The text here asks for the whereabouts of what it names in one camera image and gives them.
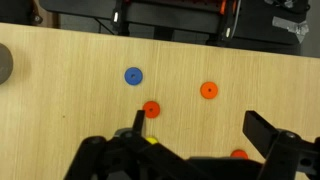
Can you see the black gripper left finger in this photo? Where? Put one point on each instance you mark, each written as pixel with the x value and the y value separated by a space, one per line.
pixel 129 152

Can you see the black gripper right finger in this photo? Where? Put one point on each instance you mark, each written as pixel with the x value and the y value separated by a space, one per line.
pixel 284 151

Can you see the yellow round block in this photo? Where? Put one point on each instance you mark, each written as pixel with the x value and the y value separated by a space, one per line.
pixel 152 140

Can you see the red-orange round block near edge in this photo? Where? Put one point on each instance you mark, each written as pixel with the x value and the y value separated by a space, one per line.
pixel 239 154

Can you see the blue round block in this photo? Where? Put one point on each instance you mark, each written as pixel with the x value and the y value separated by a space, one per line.
pixel 133 76

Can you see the orange round block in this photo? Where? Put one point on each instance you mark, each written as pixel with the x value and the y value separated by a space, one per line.
pixel 209 90

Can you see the black bag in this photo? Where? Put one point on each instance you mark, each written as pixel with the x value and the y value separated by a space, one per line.
pixel 264 25

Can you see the grey tape roll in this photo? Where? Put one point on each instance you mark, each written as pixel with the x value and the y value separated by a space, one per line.
pixel 6 63

